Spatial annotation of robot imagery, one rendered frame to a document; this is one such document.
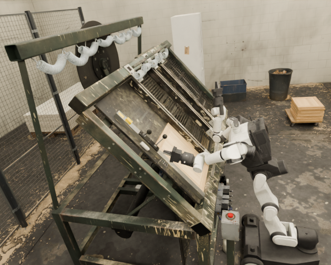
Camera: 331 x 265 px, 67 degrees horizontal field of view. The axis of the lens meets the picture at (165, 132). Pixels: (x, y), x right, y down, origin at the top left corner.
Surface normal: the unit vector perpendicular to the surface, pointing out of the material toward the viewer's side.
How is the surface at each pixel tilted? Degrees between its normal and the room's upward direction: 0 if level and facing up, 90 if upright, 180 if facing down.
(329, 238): 0
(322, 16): 90
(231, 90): 91
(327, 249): 0
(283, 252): 0
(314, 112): 90
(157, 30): 90
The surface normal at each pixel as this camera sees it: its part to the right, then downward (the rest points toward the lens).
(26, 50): 0.96, 0.01
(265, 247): -0.12, -0.88
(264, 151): -0.26, 0.47
